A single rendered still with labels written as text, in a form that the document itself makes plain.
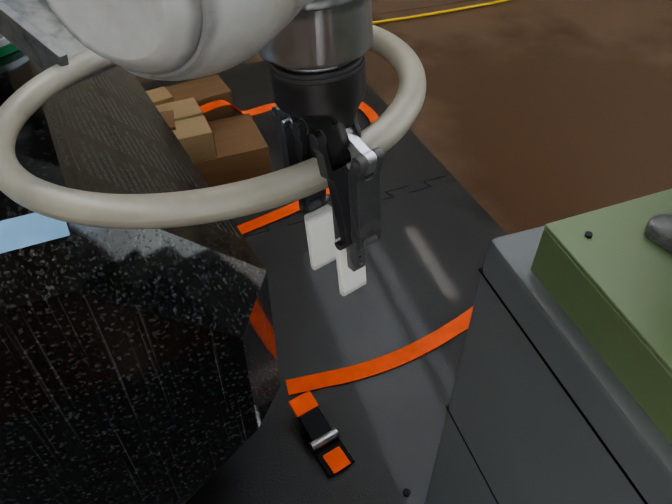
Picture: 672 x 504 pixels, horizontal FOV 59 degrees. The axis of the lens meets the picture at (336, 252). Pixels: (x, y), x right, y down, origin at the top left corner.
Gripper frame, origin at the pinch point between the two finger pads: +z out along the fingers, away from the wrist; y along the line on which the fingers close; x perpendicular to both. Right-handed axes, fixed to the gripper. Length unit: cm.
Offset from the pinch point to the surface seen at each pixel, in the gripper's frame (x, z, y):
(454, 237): -86, 84, 64
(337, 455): -12, 84, 26
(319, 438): -10, 82, 31
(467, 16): -218, 76, 187
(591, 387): -15.7, 13.5, -21.3
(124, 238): 13.7, 9.5, 30.7
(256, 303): -1.3, 29.5, 27.6
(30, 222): 23.1, 3.1, 32.5
